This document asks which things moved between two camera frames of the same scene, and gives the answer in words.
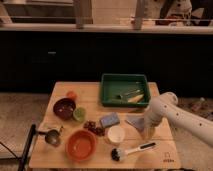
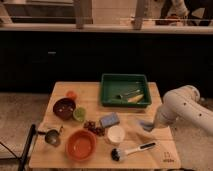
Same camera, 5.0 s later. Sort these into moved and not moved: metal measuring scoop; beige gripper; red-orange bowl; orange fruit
Moved: beige gripper
Not moved: red-orange bowl; orange fruit; metal measuring scoop
